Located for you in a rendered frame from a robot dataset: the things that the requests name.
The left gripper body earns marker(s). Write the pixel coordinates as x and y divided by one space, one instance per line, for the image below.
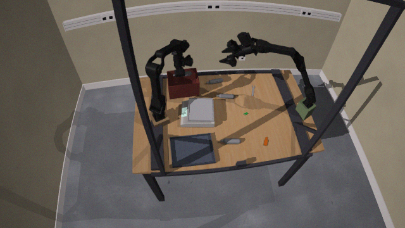
178 64

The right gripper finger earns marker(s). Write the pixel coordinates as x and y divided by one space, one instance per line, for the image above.
227 50
224 60

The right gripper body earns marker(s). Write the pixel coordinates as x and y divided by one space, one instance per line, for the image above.
231 57

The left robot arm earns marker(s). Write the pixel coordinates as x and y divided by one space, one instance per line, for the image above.
175 47

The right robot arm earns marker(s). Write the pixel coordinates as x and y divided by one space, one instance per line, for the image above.
265 47

